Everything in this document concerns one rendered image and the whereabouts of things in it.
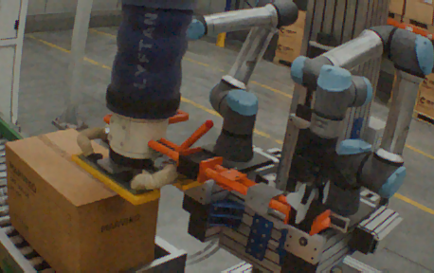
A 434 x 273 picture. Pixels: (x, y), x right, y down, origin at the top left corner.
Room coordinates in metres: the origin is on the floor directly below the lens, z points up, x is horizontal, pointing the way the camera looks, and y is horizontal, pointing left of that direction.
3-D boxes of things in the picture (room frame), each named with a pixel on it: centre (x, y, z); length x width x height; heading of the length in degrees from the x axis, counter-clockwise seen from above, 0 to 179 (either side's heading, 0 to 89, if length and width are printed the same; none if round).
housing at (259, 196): (1.12, -0.14, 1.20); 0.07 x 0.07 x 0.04; 53
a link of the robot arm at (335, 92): (1.06, -0.24, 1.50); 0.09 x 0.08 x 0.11; 136
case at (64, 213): (1.65, 0.53, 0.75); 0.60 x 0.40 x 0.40; 53
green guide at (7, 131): (2.60, 1.30, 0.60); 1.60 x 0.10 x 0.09; 52
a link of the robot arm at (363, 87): (1.14, -0.29, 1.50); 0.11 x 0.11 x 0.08; 46
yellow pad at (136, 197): (1.32, 0.29, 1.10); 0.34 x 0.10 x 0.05; 53
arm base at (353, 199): (1.47, -0.45, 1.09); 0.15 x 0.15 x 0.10
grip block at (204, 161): (1.25, 0.03, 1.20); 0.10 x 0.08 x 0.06; 143
